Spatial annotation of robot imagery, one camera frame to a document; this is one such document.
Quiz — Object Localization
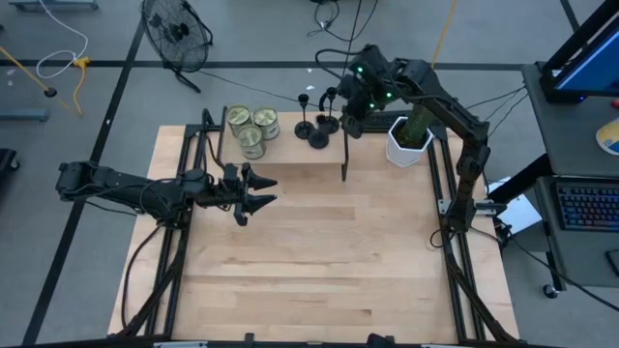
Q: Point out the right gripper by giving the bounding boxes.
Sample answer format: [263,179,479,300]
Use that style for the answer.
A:
[336,72,383,140]

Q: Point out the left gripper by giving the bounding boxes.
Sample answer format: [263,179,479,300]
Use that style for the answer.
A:
[186,161,280,227]

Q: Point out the tall black candlestick holder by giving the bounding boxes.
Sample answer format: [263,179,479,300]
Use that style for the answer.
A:
[293,93,316,141]
[316,85,341,136]

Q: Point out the short black candlestick holder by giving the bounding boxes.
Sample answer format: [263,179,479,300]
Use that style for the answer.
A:
[307,113,331,151]

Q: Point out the white hexagonal planter pot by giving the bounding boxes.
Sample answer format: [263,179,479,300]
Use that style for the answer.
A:
[385,115,435,169]

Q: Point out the green cactus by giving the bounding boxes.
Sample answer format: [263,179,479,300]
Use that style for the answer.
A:
[398,103,434,149]

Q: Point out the black floor fan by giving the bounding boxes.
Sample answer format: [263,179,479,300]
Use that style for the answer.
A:
[139,0,215,94]

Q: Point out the black cart leg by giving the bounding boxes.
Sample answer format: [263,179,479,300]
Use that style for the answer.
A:
[486,153,555,205]

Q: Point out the white paper sheet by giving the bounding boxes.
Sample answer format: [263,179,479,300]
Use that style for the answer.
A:
[486,179,544,237]

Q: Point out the grey desk cart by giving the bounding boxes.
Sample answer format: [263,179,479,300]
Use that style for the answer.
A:
[520,61,619,291]

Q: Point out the yellow pole with black foot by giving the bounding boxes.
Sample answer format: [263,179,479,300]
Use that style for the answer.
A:
[0,45,58,99]

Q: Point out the grey metal floor bar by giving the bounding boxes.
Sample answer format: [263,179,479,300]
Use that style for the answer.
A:
[0,108,50,123]
[8,0,100,12]

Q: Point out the backlit black keyboard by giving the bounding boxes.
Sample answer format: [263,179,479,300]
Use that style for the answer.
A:
[554,185,619,232]

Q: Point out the monitor with blue screen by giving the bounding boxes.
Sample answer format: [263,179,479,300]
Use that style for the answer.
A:
[550,26,619,96]

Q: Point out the white yellow blue pad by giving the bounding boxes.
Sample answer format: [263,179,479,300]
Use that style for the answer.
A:
[594,117,619,157]

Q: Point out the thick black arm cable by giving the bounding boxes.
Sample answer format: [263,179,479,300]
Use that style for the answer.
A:
[313,46,364,81]

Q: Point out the black hanging cable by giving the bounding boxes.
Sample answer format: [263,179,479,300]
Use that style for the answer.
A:
[338,0,364,81]

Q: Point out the black fan cable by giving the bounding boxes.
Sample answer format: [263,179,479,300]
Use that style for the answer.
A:
[192,70,323,110]

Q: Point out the black cable loop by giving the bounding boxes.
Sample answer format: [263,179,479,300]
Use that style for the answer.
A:
[307,0,381,44]

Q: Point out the yellow hanging cable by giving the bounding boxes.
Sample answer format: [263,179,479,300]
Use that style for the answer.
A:
[429,0,459,68]

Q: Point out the thin black cable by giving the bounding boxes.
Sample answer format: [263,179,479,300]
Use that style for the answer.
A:
[487,91,528,137]
[466,85,527,111]

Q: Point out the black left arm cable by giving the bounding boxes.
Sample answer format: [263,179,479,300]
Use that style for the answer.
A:
[120,221,163,330]

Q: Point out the black aluminium table frame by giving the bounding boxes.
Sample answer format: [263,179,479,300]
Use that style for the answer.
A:
[113,108,521,348]

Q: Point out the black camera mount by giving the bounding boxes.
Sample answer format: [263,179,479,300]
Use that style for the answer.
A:
[366,332,397,348]

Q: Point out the yellow plug cable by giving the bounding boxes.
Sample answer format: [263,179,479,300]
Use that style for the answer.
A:
[71,56,93,116]

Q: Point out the white floor cable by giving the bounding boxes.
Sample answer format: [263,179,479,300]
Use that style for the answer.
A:
[36,0,91,81]

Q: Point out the long black floor cable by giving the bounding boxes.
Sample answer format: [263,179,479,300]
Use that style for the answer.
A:
[497,226,619,313]

